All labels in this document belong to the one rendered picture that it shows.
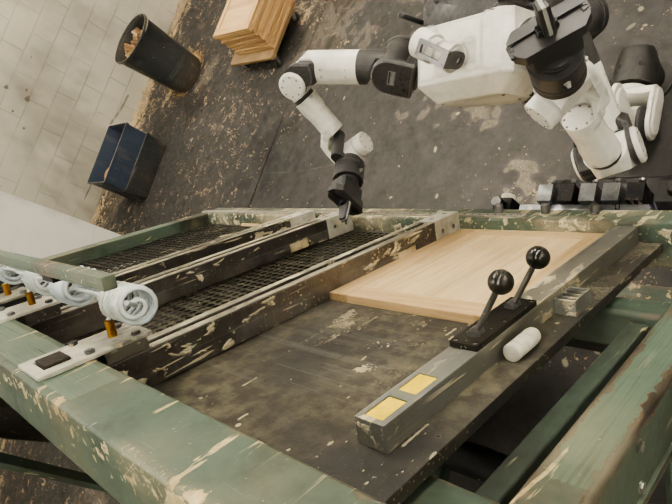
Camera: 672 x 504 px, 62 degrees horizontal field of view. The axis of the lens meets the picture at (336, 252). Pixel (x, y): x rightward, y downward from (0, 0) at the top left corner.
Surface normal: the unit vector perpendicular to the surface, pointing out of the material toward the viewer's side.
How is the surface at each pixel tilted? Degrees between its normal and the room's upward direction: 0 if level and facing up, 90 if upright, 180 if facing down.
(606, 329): 35
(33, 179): 90
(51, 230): 90
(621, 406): 54
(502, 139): 0
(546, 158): 0
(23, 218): 90
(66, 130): 90
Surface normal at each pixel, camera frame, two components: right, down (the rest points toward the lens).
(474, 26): -0.71, 0.07
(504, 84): -0.03, 0.83
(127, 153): 0.71, 0.07
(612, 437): -0.17, -0.95
